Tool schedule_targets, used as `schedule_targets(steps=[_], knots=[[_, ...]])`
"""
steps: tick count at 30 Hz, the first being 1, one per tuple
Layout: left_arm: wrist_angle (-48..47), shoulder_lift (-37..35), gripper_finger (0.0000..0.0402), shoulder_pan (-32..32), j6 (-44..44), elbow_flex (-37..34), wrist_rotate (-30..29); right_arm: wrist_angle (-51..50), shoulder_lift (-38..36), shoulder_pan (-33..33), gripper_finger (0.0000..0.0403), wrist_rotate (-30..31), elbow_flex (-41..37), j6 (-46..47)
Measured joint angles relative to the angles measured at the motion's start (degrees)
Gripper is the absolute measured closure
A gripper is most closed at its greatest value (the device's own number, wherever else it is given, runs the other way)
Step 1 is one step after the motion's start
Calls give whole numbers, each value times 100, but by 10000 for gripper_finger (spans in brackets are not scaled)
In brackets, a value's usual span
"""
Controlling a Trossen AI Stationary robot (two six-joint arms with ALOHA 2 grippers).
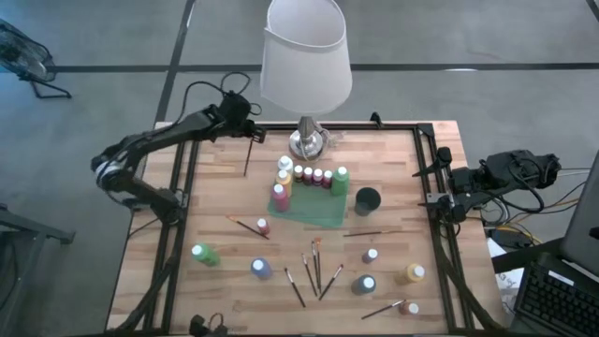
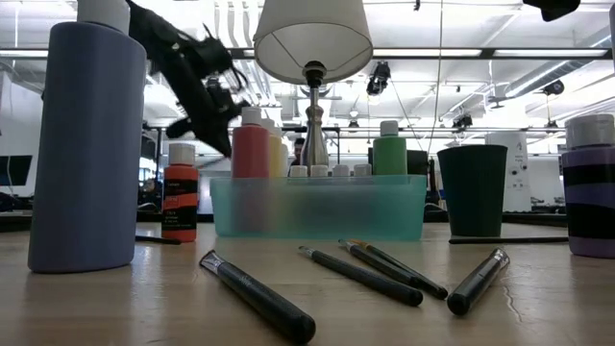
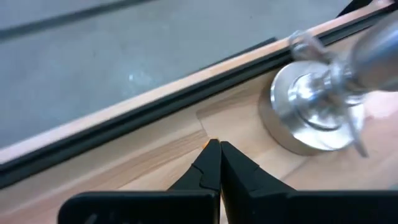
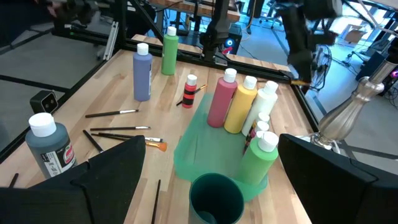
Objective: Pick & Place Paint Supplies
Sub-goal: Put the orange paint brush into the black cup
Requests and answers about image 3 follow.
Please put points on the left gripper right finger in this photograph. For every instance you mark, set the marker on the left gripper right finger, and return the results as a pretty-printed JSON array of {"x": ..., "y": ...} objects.
[{"x": 245, "y": 189}]

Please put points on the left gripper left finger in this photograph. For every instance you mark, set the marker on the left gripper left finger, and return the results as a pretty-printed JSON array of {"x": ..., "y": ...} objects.
[{"x": 202, "y": 180}]

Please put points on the paintbrush with yellow bristles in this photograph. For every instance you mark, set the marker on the paintbrush with yellow bristles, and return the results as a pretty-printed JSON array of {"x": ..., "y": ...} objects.
[{"x": 206, "y": 143}]

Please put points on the silver table lamp white shade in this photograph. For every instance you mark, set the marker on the silver table lamp white shade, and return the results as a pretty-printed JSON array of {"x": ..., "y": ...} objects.
[{"x": 311, "y": 102}]

